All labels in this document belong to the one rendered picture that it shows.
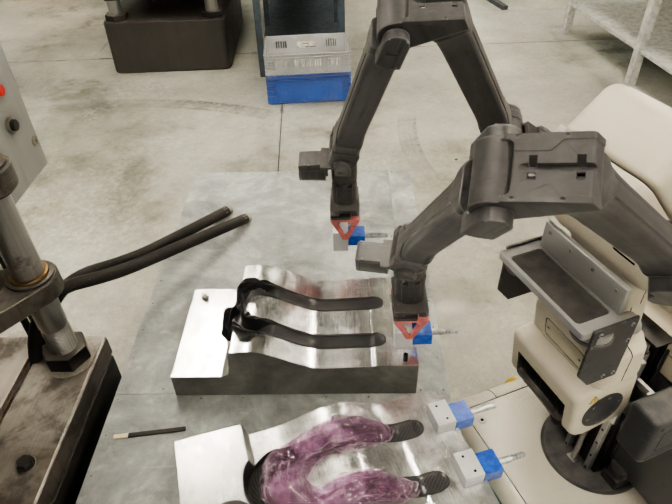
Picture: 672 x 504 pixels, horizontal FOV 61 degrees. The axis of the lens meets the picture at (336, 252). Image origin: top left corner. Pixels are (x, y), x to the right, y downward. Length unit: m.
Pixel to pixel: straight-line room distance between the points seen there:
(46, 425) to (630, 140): 1.20
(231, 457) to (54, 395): 0.50
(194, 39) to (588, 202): 4.46
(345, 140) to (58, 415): 0.81
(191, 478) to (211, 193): 1.03
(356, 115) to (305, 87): 3.16
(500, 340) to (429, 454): 1.42
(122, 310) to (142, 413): 1.48
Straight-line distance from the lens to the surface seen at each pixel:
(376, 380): 1.19
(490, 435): 1.83
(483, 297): 2.63
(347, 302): 1.29
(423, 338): 1.18
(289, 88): 4.22
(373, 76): 0.98
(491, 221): 0.60
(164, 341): 1.39
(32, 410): 1.39
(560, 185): 0.60
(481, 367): 2.35
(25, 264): 1.24
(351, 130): 1.10
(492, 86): 1.02
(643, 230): 0.73
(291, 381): 1.20
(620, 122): 1.03
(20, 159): 1.48
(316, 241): 1.59
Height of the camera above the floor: 1.78
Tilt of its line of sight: 39 degrees down
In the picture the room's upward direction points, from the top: 2 degrees counter-clockwise
